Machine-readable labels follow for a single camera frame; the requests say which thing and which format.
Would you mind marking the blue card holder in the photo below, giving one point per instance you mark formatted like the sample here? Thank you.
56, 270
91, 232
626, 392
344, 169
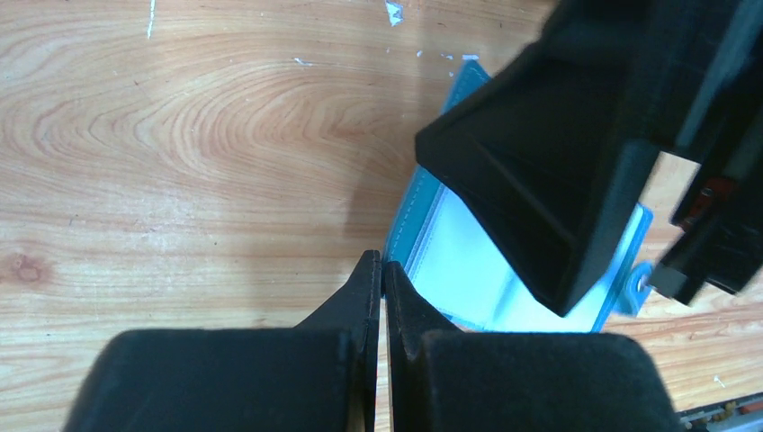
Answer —
455, 266

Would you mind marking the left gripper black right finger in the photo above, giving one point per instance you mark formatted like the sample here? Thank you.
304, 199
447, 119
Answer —
445, 379

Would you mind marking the small white paper scrap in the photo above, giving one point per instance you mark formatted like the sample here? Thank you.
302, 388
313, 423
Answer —
395, 12

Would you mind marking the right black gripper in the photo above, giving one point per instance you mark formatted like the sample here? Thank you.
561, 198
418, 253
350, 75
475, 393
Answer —
551, 155

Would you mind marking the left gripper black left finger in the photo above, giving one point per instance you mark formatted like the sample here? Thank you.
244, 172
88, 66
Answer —
319, 375

